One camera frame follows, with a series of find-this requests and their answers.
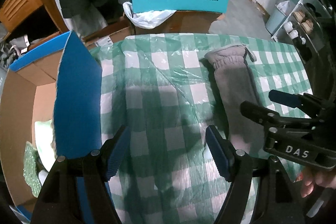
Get green white checkered tablecloth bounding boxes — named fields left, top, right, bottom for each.
left=91, top=34, right=311, bottom=223

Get flat cardboard box with label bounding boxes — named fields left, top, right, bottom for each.
left=82, top=16, right=135, bottom=49

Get brown grey sweatpants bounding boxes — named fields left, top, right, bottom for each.
left=205, top=44, right=267, bottom=158

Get person right hand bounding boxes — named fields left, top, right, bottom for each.
left=301, top=166, right=336, bottom=198

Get grey clothes pile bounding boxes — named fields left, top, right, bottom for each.
left=1, top=35, right=30, bottom=69

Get brown cardboard box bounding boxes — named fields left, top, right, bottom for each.
left=134, top=11, right=226, bottom=35

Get green and white cloth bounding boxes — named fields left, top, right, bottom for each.
left=34, top=120, right=57, bottom=172

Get blue cardboard box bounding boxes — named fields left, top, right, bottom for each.
left=1, top=32, right=103, bottom=212

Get wooden louvered wardrobe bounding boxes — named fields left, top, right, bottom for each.
left=1, top=0, right=68, bottom=33

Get shoe rack with shoes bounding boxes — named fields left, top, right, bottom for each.
left=272, top=0, right=334, bottom=62

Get white plastic bag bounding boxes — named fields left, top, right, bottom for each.
left=122, top=2, right=176, bottom=30

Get green glitter sponge cloth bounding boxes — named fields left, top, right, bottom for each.
left=23, top=141, right=42, bottom=198

